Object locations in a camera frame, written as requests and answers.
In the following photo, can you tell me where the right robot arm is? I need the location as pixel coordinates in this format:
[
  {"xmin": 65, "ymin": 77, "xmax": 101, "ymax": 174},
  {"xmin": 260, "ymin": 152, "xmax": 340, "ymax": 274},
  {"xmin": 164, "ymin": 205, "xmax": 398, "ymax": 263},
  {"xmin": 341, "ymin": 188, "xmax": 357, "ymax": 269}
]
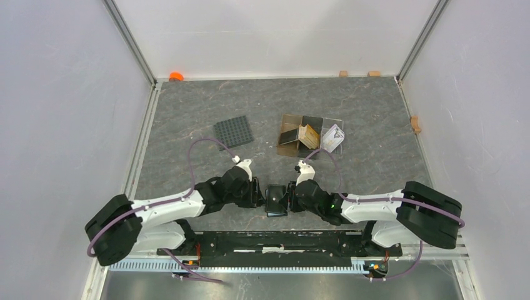
[{"xmin": 294, "ymin": 179, "xmax": 465, "ymax": 255}]

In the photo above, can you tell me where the orange round cap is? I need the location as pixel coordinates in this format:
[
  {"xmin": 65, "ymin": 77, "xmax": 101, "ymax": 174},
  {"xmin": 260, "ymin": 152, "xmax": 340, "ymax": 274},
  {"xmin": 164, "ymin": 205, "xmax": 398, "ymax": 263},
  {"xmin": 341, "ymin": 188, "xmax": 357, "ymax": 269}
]
[{"xmin": 168, "ymin": 72, "xmax": 184, "ymax": 82}]

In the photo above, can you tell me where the curved wooden piece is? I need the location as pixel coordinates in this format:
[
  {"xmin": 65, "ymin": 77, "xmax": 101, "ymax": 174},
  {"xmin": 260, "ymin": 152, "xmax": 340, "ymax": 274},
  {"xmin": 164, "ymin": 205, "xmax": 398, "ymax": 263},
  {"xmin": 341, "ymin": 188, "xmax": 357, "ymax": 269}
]
[{"xmin": 410, "ymin": 116, "xmax": 422, "ymax": 134}]

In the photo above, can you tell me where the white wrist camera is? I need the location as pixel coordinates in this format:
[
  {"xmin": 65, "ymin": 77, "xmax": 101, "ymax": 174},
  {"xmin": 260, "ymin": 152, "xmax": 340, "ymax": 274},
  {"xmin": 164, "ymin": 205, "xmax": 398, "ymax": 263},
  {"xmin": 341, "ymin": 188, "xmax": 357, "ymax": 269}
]
[
  {"xmin": 295, "ymin": 160, "xmax": 316, "ymax": 185},
  {"xmin": 231, "ymin": 155, "xmax": 253, "ymax": 181}
]

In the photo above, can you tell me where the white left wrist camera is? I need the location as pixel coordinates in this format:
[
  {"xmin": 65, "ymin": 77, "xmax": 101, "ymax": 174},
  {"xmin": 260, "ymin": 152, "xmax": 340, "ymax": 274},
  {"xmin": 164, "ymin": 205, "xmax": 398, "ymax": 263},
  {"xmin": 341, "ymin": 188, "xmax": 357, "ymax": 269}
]
[{"xmin": 231, "ymin": 155, "xmax": 253, "ymax": 181}]

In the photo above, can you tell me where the amber and black organizer box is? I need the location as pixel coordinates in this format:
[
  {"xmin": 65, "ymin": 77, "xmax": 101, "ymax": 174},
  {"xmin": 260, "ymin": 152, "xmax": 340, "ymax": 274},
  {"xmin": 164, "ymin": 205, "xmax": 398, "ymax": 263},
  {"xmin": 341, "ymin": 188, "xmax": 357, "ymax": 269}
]
[{"xmin": 276, "ymin": 114, "xmax": 324, "ymax": 158}]

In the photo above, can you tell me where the orange card stack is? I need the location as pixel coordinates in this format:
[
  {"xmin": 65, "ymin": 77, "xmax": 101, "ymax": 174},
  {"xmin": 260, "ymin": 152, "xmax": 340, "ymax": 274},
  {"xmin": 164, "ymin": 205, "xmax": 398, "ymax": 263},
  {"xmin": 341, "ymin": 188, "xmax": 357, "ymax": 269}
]
[{"xmin": 298, "ymin": 124, "xmax": 320, "ymax": 149}]

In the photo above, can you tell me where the dark grey stud baseplate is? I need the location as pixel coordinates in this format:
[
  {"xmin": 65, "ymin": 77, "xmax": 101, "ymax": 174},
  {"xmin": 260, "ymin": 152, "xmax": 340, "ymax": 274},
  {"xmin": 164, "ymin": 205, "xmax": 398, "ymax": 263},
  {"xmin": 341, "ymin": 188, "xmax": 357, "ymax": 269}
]
[{"xmin": 213, "ymin": 116, "xmax": 254, "ymax": 148}]

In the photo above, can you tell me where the black card holder wallet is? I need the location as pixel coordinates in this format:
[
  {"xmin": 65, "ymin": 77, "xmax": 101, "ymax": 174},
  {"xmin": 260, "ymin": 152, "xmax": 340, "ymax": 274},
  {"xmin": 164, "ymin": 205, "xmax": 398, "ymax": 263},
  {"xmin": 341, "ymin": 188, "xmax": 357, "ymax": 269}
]
[{"xmin": 266, "ymin": 184, "xmax": 289, "ymax": 218}]

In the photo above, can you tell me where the black credit card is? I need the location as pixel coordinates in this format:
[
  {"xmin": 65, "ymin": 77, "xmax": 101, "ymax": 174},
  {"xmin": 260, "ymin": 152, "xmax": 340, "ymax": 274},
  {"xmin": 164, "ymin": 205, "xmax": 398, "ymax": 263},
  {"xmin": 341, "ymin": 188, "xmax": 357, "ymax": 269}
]
[{"xmin": 278, "ymin": 128, "xmax": 299, "ymax": 145}]

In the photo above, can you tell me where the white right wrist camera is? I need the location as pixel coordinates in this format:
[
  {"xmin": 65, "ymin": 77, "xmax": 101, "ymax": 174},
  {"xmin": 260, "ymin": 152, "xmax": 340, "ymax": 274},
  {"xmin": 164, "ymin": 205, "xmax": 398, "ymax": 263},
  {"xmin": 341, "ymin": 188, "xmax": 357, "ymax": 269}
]
[{"xmin": 295, "ymin": 160, "xmax": 316, "ymax": 185}]

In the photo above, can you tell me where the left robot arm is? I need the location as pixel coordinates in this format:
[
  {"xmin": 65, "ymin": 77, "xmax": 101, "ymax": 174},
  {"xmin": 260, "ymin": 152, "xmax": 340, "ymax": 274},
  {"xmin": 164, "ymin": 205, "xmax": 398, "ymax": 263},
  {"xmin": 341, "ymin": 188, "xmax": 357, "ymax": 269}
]
[{"xmin": 84, "ymin": 166, "xmax": 264, "ymax": 266}]

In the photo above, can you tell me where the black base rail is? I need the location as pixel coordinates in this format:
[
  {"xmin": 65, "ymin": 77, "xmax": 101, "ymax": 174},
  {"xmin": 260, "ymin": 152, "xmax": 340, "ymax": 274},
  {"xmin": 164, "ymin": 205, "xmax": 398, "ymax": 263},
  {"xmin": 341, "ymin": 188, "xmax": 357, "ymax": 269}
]
[{"xmin": 171, "ymin": 230, "xmax": 403, "ymax": 268}]

